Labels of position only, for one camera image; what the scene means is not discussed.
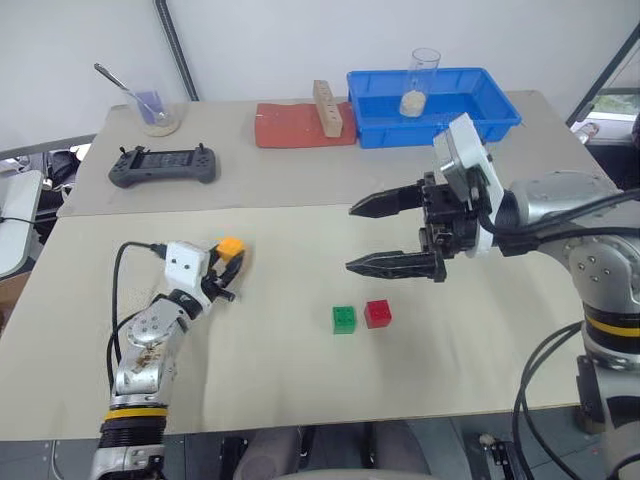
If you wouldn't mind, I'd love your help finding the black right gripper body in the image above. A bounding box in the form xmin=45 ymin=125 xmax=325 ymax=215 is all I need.
xmin=416 ymin=171 xmax=484 ymax=261

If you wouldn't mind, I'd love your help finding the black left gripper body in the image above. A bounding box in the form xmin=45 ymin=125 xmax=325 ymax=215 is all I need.
xmin=200 ymin=268 xmax=237 ymax=305

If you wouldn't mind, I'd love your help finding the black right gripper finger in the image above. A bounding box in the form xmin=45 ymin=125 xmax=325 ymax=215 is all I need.
xmin=344 ymin=249 xmax=448 ymax=285
xmin=348 ymin=180 xmax=427 ymax=220

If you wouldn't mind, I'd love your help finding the orange cube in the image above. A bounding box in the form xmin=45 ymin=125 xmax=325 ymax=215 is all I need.
xmin=217 ymin=236 xmax=247 ymax=263

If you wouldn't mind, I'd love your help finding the red cube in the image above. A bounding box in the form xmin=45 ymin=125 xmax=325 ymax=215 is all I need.
xmin=363 ymin=298 xmax=393 ymax=330

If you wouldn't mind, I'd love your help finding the green cube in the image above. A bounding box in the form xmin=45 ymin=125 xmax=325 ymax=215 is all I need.
xmin=331 ymin=305 xmax=358 ymax=335

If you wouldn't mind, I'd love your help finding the grey handheld remote controller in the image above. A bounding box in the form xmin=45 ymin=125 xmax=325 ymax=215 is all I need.
xmin=107 ymin=143 xmax=221 ymax=189

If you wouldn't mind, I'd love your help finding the wooden block with holes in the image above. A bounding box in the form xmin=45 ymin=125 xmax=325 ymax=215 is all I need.
xmin=312 ymin=79 xmax=345 ymax=139

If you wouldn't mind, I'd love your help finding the blue plastic bin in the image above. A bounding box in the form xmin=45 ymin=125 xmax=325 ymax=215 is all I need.
xmin=346 ymin=66 xmax=523 ymax=150

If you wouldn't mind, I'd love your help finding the clear glass beaker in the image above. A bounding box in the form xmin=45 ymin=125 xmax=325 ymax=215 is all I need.
xmin=398 ymin=47 xmax=443 ymax=119

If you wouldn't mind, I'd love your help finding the red cloth mat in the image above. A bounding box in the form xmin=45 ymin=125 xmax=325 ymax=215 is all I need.
xmin=254 ymin=100 xmax=358 ymax=149

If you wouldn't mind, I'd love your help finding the round beige coaster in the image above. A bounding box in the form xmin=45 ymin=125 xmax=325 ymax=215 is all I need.
xmin=139 ymin=106 xmax=183 ymax=138

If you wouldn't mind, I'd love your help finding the glass cup with purple liquid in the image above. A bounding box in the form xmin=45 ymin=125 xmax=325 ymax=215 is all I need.
xmin=122 ymin=88 xmax=179 ymax=129

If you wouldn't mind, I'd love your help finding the dark bag clutter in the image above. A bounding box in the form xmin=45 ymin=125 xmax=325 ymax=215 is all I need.
xmin=35 ymin=148 xmax=82 ymax=214

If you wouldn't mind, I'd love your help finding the white side desk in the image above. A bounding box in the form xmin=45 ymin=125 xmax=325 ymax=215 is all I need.
xmin=0 ymin=169 xmax=44 ymax=279

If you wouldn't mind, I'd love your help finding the black diagonal pole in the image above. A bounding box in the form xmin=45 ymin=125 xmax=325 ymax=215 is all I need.
xmin=151 ymin=0 xmax=200 ymax=102

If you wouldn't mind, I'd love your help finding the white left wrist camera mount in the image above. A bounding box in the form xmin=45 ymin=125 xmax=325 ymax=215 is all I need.
xmin=163 ymin=240 xmax=214 ymax=317

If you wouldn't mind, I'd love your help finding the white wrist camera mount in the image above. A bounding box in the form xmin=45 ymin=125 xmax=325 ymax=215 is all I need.
xmin=163 ymin=240 xmax=214 ymax=317
xmin=432 ymin=112 xmax=512 ymax=260

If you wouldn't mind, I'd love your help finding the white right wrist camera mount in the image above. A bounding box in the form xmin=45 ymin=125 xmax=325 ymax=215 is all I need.
xmin=432 ymin=112 xmax=512 ymax=260

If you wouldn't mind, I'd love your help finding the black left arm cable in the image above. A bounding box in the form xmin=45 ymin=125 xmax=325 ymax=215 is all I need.
xmin=105 ymin=241 xmax=169 ymax=401

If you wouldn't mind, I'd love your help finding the dark window frame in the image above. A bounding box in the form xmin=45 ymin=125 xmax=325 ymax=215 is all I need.
xmin=565 ymin=19 xmax=640 ymax=127

